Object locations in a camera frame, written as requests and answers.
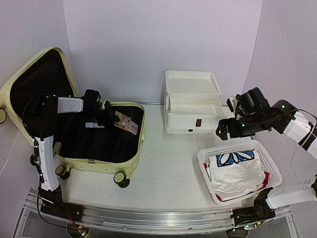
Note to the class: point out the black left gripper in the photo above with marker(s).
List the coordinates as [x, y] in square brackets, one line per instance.
[108, 117]

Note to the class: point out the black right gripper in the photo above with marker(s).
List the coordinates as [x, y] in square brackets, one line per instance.
[234, 134]

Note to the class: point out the white three-drawer storage cabinet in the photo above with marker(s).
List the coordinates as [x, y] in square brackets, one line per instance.
[192, 102]

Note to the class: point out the white printed t-shirt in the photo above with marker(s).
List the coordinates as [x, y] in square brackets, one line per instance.
[240, 157]

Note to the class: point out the pale green hard-shell suitcase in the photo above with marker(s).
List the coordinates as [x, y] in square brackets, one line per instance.
[68, 131]

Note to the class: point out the white plastic mesh basket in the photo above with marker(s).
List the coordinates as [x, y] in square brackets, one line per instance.
[235, 145]

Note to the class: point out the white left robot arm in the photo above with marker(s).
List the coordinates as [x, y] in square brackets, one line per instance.
[39, 119]

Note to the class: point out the grey lipstick tube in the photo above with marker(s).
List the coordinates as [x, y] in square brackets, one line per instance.
[93, 125]

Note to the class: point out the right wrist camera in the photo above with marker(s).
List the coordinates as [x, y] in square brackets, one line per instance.
[234, 106]

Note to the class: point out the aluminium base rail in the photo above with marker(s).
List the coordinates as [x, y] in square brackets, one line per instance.
[94, 222]

